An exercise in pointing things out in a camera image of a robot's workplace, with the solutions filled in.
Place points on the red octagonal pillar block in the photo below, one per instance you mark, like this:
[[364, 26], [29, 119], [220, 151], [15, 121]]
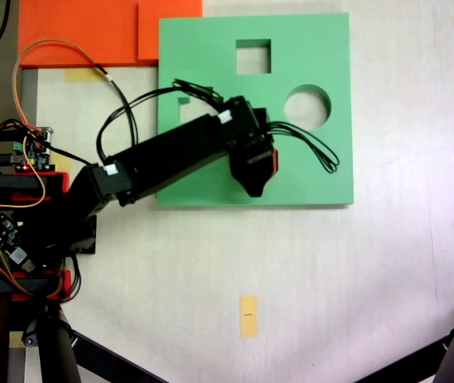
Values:
[[275, 161]]

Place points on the green shape hole board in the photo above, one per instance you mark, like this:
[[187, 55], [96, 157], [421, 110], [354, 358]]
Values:
[[310, 52]]

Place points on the orange flat block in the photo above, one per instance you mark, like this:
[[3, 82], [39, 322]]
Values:
[[79, 28]]

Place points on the yellow tape label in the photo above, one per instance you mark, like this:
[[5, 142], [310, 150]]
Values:
[[248, 315]]

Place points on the beige masking tape piece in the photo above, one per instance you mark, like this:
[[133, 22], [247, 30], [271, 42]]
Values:
[[82, 74]]

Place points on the red and black clamp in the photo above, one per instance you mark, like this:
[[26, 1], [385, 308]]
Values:
[[39, 185]]

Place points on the circuit board with green terminal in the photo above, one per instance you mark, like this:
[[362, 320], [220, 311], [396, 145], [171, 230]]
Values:
[[31, 149]]

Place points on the black circuit module board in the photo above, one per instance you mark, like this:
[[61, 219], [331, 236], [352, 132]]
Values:
[[7, 235]]

